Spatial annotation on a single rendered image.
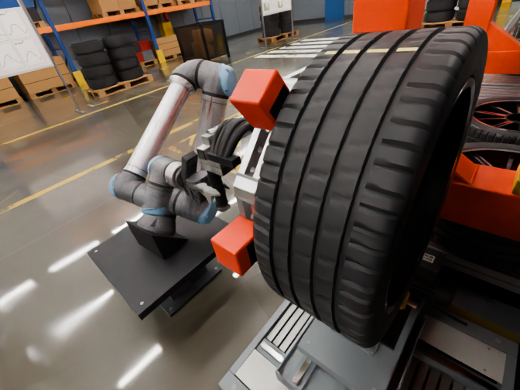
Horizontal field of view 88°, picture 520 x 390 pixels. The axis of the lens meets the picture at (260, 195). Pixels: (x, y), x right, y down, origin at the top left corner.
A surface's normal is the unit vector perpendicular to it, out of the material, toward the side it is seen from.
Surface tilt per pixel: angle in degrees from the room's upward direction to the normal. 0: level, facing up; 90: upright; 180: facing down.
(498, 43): 90
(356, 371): 0
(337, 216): 62
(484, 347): 0
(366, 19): 90
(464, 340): 0
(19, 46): 90
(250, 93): 35
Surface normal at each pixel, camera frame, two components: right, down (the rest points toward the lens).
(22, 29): 0.74, 0.30
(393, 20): -0.64, 0.52
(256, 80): -0.49, -0.36
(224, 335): -0.15, -0.80
